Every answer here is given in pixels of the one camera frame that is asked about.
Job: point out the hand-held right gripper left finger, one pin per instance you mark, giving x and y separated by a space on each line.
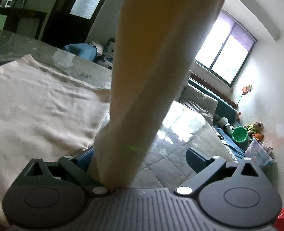
82 160

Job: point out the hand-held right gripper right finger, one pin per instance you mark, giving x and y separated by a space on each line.
195 158

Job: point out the cream garment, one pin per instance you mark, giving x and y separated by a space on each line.
35 113

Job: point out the white plush toy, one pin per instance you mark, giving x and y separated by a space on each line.
225 125

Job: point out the green plastic bucket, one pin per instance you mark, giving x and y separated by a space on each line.
239 134

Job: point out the beige cushion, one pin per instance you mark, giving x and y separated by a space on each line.
199 98

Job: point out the teal sofa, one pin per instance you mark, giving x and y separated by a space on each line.
225 105

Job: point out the pink plush toy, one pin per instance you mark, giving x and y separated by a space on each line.
238 115

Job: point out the clear plastic storage box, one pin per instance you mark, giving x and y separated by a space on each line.
258 152

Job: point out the green plush toy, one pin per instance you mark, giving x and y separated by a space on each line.
254 127

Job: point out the orange plush toy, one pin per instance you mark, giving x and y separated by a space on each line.
258 136

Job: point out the colourful pinwheel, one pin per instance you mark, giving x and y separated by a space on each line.
245 91

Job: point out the blue towel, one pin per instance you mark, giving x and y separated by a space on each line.
80 51

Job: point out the butterfly print cushion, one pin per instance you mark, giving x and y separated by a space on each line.
107 53

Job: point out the green framed window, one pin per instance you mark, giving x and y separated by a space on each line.
228 50

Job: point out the beige folded cloth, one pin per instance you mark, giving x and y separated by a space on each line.
97 47

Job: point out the dark door with frosted glass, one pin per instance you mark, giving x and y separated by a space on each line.
60 26

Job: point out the dark wooden console table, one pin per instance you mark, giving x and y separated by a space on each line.
19 14

